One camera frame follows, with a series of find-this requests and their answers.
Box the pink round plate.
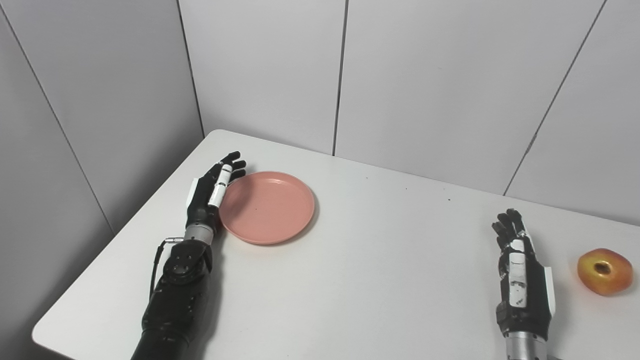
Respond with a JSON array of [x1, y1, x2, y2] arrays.
[[218, 171, 316, 246]]

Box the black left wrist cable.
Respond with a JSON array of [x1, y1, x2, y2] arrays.
[[149, 237, 185, 301]]

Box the red yellow apple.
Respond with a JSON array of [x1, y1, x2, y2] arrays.
[[577, 248, 634, 297]]

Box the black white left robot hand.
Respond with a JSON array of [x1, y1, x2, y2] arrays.
[[185, 151, 248, 236]]

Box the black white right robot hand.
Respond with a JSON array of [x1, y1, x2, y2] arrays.
[[491, 208, 557, 342]]

